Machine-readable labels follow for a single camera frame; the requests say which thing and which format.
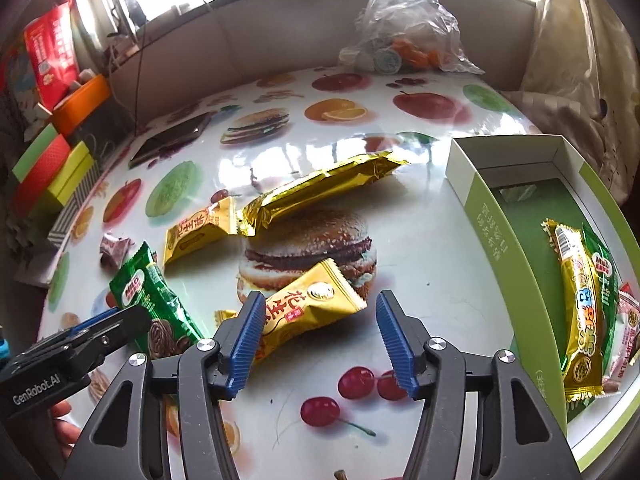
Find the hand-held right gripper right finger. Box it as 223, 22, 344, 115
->
375, 289, 583, 480

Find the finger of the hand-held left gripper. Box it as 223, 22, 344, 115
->
37, 308, 121, 349
67, 304, 153, 361

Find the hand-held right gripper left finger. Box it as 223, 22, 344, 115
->
62, 290, 268, 480

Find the green cookie packet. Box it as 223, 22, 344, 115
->
109, 241, 208, 358
580, 222, 623, 341

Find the small gold candy packet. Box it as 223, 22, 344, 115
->
164, 196, 240, 267
215, 258, 368, 366

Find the white and maroon candy packet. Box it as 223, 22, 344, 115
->
602, 280, 640, 393
100, 232, 137, 267

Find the long plain gold snack packet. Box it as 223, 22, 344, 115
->
237, 150, 411, 238

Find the long gold cartoon snack packet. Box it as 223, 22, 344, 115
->
544, 217, 615, 416

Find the green and white cardboard box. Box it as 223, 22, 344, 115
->
445, 134, 640, 471

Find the person's left hand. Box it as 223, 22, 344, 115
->
50, 400, 89, 461

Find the yellow-green box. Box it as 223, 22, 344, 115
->
47, 141, 96, 208

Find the black smartphone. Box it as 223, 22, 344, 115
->
128, 111, 213, 168

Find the orange box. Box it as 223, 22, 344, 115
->
51, 74, 112, 136

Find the red printed bag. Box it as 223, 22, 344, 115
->
24, 0, 81, 111

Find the clear plastic bag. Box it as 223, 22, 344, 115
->
339, 0, 486, 76

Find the beige curtain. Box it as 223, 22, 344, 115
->
520, 0, 640, 201

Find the black cable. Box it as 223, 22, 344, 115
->
132, 45, 148, 136

